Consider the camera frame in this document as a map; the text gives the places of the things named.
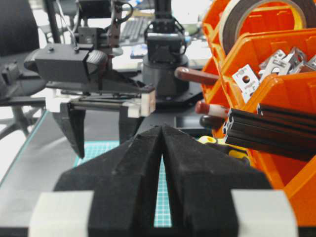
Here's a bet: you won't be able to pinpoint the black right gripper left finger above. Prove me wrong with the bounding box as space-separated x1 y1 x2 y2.
29 125 163 237

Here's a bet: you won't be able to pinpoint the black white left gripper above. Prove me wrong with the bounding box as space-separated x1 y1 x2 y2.
45 70 156 158

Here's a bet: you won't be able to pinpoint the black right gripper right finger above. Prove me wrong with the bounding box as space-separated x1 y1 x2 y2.
162 125 298 237

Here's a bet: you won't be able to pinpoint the beige double-sided tape roll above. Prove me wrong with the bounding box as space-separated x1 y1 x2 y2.
219 0 308 56

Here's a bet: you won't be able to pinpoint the green grid cutting mat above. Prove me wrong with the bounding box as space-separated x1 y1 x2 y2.
74 141 172 228

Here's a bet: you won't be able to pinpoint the large yellow black screwdriver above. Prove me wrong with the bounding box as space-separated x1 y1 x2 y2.
198 135 250 165

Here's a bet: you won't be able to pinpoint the black aluminium extrusion bars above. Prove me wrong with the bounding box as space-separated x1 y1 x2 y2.
223 103 316 161

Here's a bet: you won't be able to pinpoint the black keyboard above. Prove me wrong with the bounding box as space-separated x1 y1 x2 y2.
119 16 152 46

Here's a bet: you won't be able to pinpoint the lower orange bin row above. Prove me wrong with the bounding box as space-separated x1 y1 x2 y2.
201 58 250 149

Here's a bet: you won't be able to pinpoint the black office chair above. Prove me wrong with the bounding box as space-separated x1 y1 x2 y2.
0 0 46 138

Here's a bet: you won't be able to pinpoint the grey metal corner brackets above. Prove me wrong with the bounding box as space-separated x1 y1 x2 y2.
232 47 316 103

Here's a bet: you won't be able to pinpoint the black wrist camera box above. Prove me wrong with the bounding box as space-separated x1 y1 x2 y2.
24 44 108 84

